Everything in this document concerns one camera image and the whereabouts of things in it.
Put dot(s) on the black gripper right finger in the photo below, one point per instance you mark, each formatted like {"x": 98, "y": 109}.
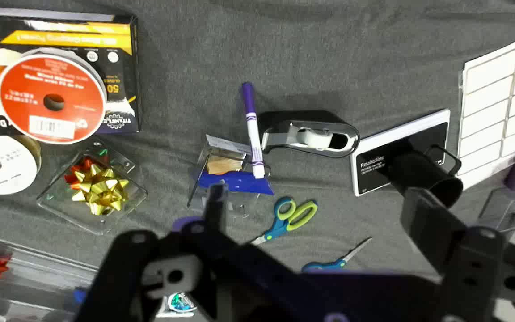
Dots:
{"x": 433, "y": 224}

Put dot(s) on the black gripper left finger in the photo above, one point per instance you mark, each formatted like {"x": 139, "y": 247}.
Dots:
{"x": 150, "y": 243}

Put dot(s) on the purple and white marker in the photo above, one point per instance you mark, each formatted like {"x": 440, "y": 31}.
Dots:
{"x": 252, "y": 131}

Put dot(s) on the black cylinder cup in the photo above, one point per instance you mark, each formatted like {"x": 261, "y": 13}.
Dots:
{"x": 429, "y": 175}

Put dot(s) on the small clear plastic holder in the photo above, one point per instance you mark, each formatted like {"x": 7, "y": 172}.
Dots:
{"x": 499, "y": 206}

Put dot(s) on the gold gift bow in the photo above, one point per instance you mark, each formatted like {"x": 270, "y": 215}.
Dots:
{"x": 98, "y": 190}

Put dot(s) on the black box with white label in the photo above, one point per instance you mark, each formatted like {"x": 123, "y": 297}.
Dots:
{"x": 375, "y": 161}

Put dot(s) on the blue balloon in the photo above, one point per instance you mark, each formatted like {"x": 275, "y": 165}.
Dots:
{"x": 79, "y": 295}

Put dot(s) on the green gift bow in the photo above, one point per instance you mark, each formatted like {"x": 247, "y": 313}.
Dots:
{"x": 102, "y": 156}

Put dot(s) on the clear plastic bow container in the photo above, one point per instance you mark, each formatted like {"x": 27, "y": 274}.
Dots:
{"x": 53, "y": 202}

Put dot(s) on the tan card piece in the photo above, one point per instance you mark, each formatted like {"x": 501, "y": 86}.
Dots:
{"x": 223, "y": 165}

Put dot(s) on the small blue scissors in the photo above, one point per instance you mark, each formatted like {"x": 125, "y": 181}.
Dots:
{"x": 329, "y": 265}

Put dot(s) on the clear plastic container with barcode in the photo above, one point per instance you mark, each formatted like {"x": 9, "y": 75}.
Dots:
{"x": 223, "y": 149}

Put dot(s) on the white label sheet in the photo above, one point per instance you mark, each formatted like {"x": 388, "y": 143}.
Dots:
{"x": 495, "y": 100}

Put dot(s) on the blue and green scissors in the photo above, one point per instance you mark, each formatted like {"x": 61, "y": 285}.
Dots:
{"x": 286, "y": 217}

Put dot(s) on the white ribbon spool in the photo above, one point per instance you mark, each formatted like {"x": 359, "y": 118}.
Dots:
{"x": 12, "y": 163}

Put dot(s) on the orange ribbon spool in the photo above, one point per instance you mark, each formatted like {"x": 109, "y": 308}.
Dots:
{"x": 30, "y": 98}

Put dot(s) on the grey felt table cloth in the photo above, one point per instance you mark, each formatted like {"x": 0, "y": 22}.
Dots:
{"x": 329, "y": 54}

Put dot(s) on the black nitrile glove box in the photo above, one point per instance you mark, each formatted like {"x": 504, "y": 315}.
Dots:
{"x": 53, "y": 32}

